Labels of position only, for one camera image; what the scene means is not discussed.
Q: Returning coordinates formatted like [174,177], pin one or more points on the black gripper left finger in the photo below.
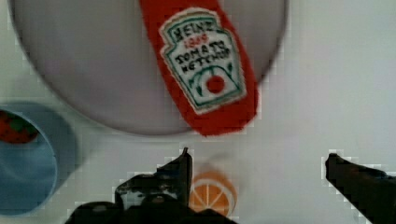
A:
[159,198]

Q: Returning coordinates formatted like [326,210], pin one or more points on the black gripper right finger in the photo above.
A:
[371,191]

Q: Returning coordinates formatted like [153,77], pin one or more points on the red plush ketchup bottle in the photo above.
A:
[204,65]

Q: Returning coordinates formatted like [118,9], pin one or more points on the pale pink round plate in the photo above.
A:
[96,56]

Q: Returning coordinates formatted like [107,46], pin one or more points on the orange slice toy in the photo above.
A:
[213,190]

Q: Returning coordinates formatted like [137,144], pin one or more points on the blue cup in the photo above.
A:
[32,172]

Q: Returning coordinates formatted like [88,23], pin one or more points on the red toy strawberry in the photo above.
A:
[15,129]

